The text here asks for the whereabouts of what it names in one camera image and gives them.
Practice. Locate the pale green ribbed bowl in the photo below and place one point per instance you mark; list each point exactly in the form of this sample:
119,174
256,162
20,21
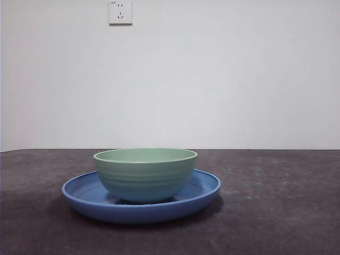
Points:
144,178

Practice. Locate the white wall socket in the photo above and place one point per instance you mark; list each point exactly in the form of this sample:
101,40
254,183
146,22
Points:
120,13

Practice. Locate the blue round plate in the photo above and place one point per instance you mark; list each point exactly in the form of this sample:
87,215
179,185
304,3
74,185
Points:
140,213

